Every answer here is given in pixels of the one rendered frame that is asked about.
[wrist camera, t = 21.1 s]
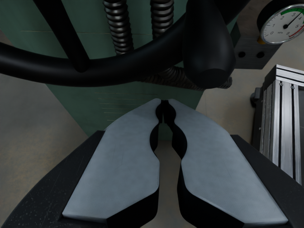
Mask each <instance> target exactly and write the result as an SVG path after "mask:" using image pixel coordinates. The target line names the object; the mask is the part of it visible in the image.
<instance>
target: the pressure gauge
mask: <svg viewBox="0 0 304 228"><path fill-rule="evenodd" d="M302 11H303V12H302ZM301 12H302V13H301ZM300 13H301V14H300ZM299 14H300V15H299ZM298 15H299V16H298ZM297 16H298V17H297ZM296 17H297V18H296ZM294 18H296V19H295V20H294V21H293V22H292V23H291V24H290V25H289V26H288V28H286V29H284V27H283V26H284V25H285V24H287V25H288V24H289V23H290V22H291V21H292V20H293V19H294ZM256 23H257V27H258V30H259V32H260V36H259V38H258V40H257V42H258V43H259V44H266V43H267V44H273V45H274V44H281V43H285V42H288V41H290V40H292V39H294V38H296V37H297V36H299V35H300V34H301V33H303V32H304V0H272V1H271V2H270V3H268V4H267V5H266V6H265V7H264V8H263V9H262V11H261V12H260V14H259V15H258V18H257V22H256Z"/></svg>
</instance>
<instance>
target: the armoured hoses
mask: <svg viewBox="0 0 304 228"><path fill-rule="evenodd" d="M126 3H127V0H103V3H102V4H103V5H104V6H105V8H104V11H105V12H106V17H107V19H108V21H107V22H108V24H109V29H110V33H111V35H112V37H111V38H112V40H113V44H114V48H115V52H116V56H117V55H121V54H124V53H127V52H129V51H132V50H134V47H133V38H132V33H131V28H130V25H131V24H130V22H129V20H130V18H129V17H128V14H129V12H128V10H127V9H128V5H127V4H126ZM173 4H174V0H150V6H151V9H150V11H151V18H152V21H151V24H152V35H153V36H152V39H153V40H154V39H155V38H157V37H158V36H159V35H161V34H162V33H164V32H165V31H166V30H167V29H169V28H170V27H171V26H172V25H173V22H174V20H173V17H174V13H173V11H174V6H173ZM138 81H140V82H144V83H152V84H156V85H157V84H159V85H163V86H171V87H178V88H184V89H191V90H197V91H204V90H206V89H202V88H199V87H198V86H197V85H195V84H194V83H193V82H191V81H190V80H189V79H188V78H187V77H186V76H185V72H184V68H182V67H178V66H173V67H171V68H169V69H167V70H165V71H162V72H160V73H158V74H155V75H153V76H150V77H148V78H144V79H141V80H138ZM232 81H233V80H232V77H231V76H230V77H229V78H228V79H227V81H226V82H225V83H224V84H223V85H221V86H219V87H217V88H221V89H227V88H229V87H230V86H231V85H232Z"/></svg>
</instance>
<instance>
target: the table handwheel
mask: <svg viewBox="0 0 304 228"><path fill-rule="evenodd" d="M33 1H34V3H35V5H36V6H37V8H38V9H39V11H40V12H41V14H42V15H43V17H44V18H45V20H46V22H47V23H48V25H49V26H50V28H51V29H52V31H53V33H54V34H55V36H56V38H57V39H58V41H59V43H60V45H61V47H62V48H63V50H64V52H65V53H66V55H67V57H68V59H67V58H59V57H52V56H46V55H42V54H38V53H34V52H29V51H26V50H23V49H20V48H16V47H13V46H10V45H8V44H5V43H2V42H0V73H1V74H4V75H8V76H12V77H16V78H20V79H24V80H28V81H34V82H39V83H44V84H50V85H57V86H69V87H104V86H115V85H121V84H126V83H130V82H134V81H138V80H141V79H144V78H148V77H150V76H153V75H155V74H158V73H160V72H162V71H165V70H167V69H169V68H171V67H173V66H174V65H176V64H178V63H180V62H181V61H183V57H182V42H183V28H184V20H185V14H186V12H185V13H184V14H183V15H182V16H181V17H180V18H179V19H178V20H177V21H176V22H175V23H174V24H173V25H172V26H171V27H170V28H169V29H167V30H166V31H165V32H164V33H162V34H161V35H159V36H158V37H157V38H155V39H154V40H152V41H150V42H149V43H147V44H145V45H143V46H141V47H139V48H137V49H134V50H132V51H129V52H127V53H124V54H121V55H117V56H113V57H106V58H99V59H89V57H88V55H87V53H86V51H85V49H84V47H83V45H82V43H81V41H80V39H79V37H78V35H77V33H76V31H75V29H74V27H73V25H72V23H71V21H70V19H69V17H68V14H67V12H66V10H65V8H64V5H63V3H62V1H61V0H33ZM214 2H215V4H216V6H217V8H218V9H219V11H220V13H221V15H222V17H223V19H224V22H225V24H226V26H227V25H228V24H229V23H231V22H232V20H233V19H234V18H235V17H236V16H237V15H238V14H239V13H240V12H241V11H242V10H243V9H244V8H245V6H246V5H247V4H248V3H249V2H250V0H214Z"/></svg>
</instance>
